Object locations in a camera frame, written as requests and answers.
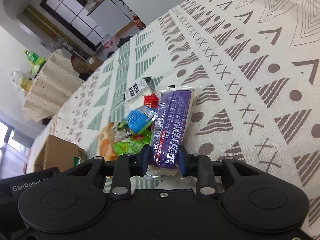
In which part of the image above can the green snack packet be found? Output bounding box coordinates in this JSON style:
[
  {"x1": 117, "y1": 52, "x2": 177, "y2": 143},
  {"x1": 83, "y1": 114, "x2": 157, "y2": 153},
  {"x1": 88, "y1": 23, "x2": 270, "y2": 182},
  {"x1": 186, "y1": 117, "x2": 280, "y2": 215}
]
[{"x1": 113, "y1": 127, "x2": 151, "y2": 156}]

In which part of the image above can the orange bread snack packet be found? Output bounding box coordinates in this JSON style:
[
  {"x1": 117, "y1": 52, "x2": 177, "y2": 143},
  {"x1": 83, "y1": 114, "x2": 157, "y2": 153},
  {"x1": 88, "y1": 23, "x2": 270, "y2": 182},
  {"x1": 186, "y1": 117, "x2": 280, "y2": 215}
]
[{"x1": 99, "y1": 122, "x2": 118, "y2": 161}]

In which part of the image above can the blue snack packet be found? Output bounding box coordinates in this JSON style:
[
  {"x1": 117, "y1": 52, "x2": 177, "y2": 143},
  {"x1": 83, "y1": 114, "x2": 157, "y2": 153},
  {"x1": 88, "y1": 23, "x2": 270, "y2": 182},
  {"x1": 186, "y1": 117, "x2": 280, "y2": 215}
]
[{"x1": 126, "y1": 106, "x2": 157, "y2": 134}]

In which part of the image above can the purple snack packet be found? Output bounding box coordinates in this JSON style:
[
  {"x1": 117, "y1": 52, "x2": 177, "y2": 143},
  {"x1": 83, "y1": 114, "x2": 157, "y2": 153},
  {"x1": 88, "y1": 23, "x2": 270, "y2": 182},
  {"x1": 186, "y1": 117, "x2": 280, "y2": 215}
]
[{"x1": 150, "y1": 87, "x2": 196, "y2": 169}]

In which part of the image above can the red snack packet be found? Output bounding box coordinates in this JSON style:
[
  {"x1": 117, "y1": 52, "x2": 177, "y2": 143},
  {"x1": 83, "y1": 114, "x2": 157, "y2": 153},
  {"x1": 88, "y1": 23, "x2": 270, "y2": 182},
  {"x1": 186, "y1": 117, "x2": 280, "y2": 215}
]
[{"x1": 144, "y1": 93, "x2": 159, "y2": 109}]

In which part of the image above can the white rice cake packet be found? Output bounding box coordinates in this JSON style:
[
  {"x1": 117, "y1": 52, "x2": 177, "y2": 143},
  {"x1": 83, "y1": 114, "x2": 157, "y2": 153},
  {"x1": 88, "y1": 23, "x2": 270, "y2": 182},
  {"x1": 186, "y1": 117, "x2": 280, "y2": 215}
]
[{"x1": 124, "y1": 76, "x2": 155, "y2": 111}]

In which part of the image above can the brown cardboard box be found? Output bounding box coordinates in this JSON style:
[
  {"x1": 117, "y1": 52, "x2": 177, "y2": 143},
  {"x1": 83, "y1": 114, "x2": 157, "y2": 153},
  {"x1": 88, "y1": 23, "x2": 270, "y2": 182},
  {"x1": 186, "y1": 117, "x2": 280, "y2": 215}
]
[{"x1": 33, "y1": 135, "x2": 87, "y2": 172}]

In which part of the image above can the clear yellow liquid bottle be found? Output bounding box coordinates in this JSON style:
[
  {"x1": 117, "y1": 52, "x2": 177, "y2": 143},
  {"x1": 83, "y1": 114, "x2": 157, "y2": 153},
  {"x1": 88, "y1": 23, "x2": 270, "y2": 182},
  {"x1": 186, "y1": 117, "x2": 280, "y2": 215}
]
[{"x1": 10, "y1": 71, "x2": 33, "y2": 93}]

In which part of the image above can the dotted cream tablecloth table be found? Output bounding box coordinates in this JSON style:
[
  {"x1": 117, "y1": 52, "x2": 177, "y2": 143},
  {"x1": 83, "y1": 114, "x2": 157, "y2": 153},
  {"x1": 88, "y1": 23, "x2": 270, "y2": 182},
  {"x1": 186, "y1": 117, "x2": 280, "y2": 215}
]
[{"x1": 22, "y1": 49, "x2": 84, "y2": 122}]

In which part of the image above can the pink white plastic bag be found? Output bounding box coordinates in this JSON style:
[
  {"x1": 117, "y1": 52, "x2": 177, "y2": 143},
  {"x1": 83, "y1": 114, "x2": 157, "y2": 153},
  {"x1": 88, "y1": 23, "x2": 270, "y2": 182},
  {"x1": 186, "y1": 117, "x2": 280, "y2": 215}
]
[{"x1": 101, "y1": 34, "x2": 119, "y2": 49}]

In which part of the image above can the patterned bed blanket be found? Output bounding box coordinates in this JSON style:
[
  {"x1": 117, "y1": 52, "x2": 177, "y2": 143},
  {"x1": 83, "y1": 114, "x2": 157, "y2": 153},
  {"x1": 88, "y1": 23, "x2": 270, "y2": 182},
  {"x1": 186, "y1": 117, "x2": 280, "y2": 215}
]
[{"x1": 48, "y1": 0, "x2": 320, "y2": 239}]

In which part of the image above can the green soda bottle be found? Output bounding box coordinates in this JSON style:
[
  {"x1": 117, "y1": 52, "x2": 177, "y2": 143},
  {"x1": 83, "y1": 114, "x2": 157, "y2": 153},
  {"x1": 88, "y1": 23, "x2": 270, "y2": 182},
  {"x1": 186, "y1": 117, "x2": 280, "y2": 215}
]
[{"x1": 24, "y1": 50, "x2": 46, "y2": 66}]

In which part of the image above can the red oil bottle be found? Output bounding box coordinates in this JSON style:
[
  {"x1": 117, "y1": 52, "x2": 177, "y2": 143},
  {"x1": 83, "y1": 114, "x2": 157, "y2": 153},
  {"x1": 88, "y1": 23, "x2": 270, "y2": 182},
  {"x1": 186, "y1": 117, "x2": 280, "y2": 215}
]
[{"x1": 132, "y1": 15, "x2": 146, "y2": 30}]

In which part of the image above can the white kitchen cabinet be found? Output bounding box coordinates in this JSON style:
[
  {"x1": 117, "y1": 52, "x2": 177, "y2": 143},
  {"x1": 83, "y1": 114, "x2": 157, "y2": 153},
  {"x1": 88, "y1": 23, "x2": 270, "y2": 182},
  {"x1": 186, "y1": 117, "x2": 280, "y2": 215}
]
[{"x1": 89, "y1": 0, "x2": 136, "y2": 38}]

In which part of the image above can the black framed sliding door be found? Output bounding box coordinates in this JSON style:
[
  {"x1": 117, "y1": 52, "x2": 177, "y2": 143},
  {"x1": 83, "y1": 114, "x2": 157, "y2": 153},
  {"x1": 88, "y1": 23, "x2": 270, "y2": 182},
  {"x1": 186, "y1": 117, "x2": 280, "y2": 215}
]
[{"x1": 40, "y1": 0, "x2": 105, "y2": 51}]

